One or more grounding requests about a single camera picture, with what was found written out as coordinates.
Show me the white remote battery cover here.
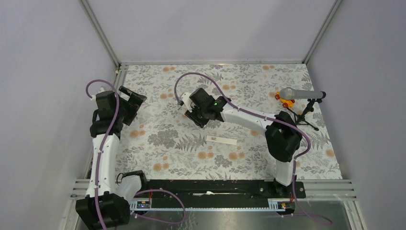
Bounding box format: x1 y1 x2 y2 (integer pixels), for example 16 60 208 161
206 135 237 145

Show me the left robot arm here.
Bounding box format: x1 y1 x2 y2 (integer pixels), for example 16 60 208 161
75 86 149 230

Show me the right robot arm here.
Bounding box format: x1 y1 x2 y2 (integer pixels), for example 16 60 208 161
180 88 303 197

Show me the floral table mat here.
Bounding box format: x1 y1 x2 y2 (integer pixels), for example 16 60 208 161
108 63 343 182

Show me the orange toy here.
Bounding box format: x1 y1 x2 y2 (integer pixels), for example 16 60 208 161
275 92 295 108

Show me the grey microphone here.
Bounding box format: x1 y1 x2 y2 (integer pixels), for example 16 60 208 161
279 87 327 100

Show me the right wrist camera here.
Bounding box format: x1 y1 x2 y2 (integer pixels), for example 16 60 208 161
178 92 194 114

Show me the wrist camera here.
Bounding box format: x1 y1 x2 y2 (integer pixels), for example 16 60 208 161
178 92 194 114
90 87 106 101

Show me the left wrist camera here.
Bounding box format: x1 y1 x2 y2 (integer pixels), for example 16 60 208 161
90 87 106 101

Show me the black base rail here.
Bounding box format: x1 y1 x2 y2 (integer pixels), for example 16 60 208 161
139 180 306 209

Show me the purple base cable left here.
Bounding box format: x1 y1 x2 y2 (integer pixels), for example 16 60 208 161
130 189 187 225

